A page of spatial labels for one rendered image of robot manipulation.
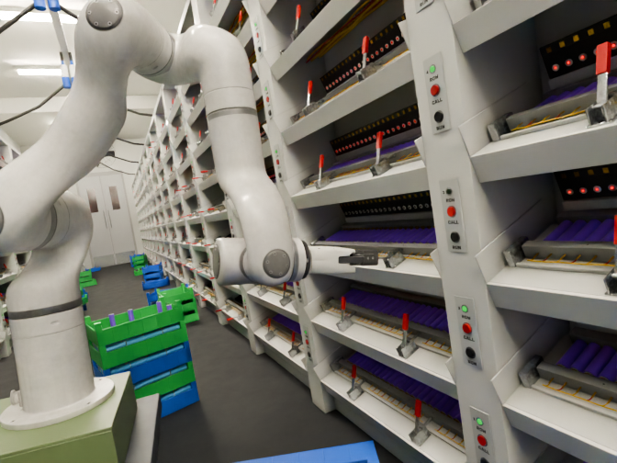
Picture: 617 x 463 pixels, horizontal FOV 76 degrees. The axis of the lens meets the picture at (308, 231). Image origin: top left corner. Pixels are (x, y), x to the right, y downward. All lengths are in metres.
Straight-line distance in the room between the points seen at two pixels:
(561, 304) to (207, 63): 0.65
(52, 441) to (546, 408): 0.77
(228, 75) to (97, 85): 0.22
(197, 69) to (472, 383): 0.72
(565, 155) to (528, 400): 0.38
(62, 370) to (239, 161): 0.51
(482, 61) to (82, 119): 0.68
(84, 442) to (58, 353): 0.17
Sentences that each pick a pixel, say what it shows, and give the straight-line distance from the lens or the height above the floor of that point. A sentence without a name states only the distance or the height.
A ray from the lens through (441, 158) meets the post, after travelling 0.71.
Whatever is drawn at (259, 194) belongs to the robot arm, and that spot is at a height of 0.71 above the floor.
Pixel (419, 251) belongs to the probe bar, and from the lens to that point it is 0.86.
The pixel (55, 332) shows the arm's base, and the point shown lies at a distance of 0.88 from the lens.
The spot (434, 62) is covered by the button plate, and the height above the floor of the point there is 0.87.
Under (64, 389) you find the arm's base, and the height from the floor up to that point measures 0.42.
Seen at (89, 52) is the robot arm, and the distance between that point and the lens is 0.78.
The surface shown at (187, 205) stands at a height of 0.83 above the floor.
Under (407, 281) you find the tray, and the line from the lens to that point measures 0.84.
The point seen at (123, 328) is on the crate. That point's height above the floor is 0.36.
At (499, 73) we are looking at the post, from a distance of 0.76.
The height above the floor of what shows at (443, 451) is 0.12.
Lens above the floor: 0.68
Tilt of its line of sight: 4 degrees down
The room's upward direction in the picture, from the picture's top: 9 degrees counter-clockwise
